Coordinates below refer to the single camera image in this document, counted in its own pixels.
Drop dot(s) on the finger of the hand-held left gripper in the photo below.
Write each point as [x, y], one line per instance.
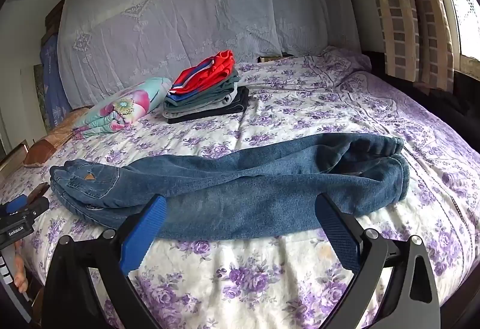
[37, 207]
[15, 204]

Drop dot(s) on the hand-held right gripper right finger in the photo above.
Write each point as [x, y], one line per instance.
[337, 235]

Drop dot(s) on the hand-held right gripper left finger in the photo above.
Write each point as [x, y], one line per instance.
[144, 235]

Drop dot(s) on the blue denim pants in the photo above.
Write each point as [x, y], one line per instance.
[243, 178]

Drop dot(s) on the black folded pants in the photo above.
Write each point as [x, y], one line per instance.
[240, 103]

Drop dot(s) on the person's left hand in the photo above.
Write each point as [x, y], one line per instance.
[21, 276]

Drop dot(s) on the orange brown pillow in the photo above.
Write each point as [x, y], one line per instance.
[45, 148]

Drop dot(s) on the blue patterned cloth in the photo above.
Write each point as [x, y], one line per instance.
[52, 88]

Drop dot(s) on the floral teal pink pillow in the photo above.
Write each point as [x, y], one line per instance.
[123, 107]

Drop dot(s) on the purple floral bedspread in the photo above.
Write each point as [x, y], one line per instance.
[300, 107]

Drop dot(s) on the grey folded clothes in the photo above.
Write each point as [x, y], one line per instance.
[210, 101]

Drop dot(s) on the red folded shorts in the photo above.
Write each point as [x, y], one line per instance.
[202, 75]

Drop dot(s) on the small wooden box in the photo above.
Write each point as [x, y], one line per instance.
[273, 58]

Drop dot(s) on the dark bedside furniture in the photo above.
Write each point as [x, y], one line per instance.
[465, 96]

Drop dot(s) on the dark wooden headboard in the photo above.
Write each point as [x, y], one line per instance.
[56, 17]

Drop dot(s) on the white lace cover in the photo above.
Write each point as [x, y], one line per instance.
[187, 13]

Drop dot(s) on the beige grey checked curtain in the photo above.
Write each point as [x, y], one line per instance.
[405, 13]

